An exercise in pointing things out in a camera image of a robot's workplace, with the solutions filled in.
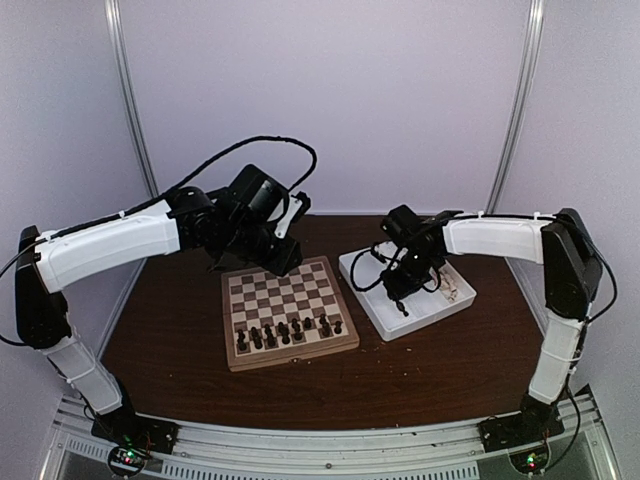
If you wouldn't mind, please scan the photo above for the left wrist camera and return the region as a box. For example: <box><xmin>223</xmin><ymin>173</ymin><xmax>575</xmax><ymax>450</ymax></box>
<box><xmin>273</xmin><ymin>191</ymin><xmax>311</xmax><ymax>239</ymax></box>

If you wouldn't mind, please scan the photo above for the aluminium front rail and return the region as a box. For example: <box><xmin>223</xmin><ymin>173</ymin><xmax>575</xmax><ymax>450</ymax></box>
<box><xmin>36</xmin><ymin>394</ymin><xmax>621</xmax><ymax>479</ymax></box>

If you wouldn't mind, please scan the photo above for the white plastic divided tray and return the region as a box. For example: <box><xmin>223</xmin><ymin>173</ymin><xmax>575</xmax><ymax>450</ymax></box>
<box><xmin>338</xmin><ymin>241</ymin><xmax>476</xmax><ymax>342</ymax></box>

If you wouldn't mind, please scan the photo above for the right aluminium frame post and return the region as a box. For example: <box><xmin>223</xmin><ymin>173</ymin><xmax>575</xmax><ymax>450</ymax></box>
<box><xmin>485</xmin><ymin>0</ymin><xmax>546</xmax><ymax>214</ymax></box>

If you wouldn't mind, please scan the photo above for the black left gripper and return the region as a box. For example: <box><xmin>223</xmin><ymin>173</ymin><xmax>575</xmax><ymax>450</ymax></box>
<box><xmin>223</xmin><ymin>217</ymin><xmax>303</xmax><ymax>277</ymax></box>

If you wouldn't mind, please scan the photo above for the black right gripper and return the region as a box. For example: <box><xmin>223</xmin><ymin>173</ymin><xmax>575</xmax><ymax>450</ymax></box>
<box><xmin>381</xmin><ymin>248</ymin><xmax>439</xmax><ymax>301</ymax></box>

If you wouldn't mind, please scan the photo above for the left aluminium frame post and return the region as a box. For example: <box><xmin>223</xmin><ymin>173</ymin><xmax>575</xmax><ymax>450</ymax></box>
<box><xmin>103</xmin><ymin>0</ymin><xmax>169</xmax><ymax>224</ymax></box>

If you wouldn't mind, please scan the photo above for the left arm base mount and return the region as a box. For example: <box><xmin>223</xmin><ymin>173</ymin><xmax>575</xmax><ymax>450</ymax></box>
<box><xmin>91</xmin><ymin>395</ymin><xmax>179</xmax><ymax>454</ymax></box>

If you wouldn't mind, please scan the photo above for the wooden chess board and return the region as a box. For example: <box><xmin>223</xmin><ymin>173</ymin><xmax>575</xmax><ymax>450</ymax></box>
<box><xmin>221</xmin><ymin>256</ymin><xmax>360</xmax><ymax>372</ymax></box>

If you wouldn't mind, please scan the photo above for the pile of white chess pieces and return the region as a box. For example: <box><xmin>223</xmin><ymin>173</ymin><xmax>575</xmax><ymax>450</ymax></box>
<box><xmin>439</xmin><ymin>268</ymin><xmax>459</xmax><ymax>304</ymax></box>

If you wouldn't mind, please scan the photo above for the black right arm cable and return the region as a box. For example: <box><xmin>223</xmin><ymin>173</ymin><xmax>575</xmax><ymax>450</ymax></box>
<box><xmin>349</xmin><ymin>247</ymin><xmax>396</xmax><ymax>294</ymax></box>

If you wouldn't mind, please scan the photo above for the dark chess piece crossing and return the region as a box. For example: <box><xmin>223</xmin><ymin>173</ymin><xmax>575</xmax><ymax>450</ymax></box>
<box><xmin>395</xmin><ymin>300</ymin><xmax>409</xmax><ymax>317</ymax></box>

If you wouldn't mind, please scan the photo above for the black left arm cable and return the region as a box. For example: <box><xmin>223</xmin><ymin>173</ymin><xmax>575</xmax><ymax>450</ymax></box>
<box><xmin>49</xmin><ymin>134</ymin><xmax>318</xmax><ymax>241</ymax></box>

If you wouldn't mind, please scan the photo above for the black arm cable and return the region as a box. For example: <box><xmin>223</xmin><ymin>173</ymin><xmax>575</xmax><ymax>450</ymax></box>
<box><xmin>349</xmin><ymin>247</ymin><xmax>396</xmax><ymax>294</ymax></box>
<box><xmin>49</xmin><ymin>134</ymin><xmax>318</xmax><ymax>241</ymax></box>

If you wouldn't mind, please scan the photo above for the aluminium frame post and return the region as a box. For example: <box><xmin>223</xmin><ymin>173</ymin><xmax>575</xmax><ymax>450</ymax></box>
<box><xmin>485</xmin><ymin>0</ymin><xmax>546</xmax><ymax>214</ymax></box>
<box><xmin>103</xmin><ymin>0</ymin><xmax>169</xmax><ymax>224</ymax></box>

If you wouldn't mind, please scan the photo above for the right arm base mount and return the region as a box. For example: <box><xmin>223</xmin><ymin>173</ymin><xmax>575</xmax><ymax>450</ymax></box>
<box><xmin>478</xmin><ymin>394</ymin><xmax>565</xmax><ymax>453</ymax></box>

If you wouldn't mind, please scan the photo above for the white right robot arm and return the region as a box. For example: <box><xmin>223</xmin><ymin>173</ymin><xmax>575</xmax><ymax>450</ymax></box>
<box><xmin>380</xmin><ymin>205</ymin><xmax>605</xmax><ymax>442</ymax></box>

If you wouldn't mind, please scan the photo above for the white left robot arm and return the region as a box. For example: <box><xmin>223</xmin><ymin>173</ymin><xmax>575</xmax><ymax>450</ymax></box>
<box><xmin>9</xmin><ymin>165</ymin><xmax>310</xmax><ymax>444</ymax></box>

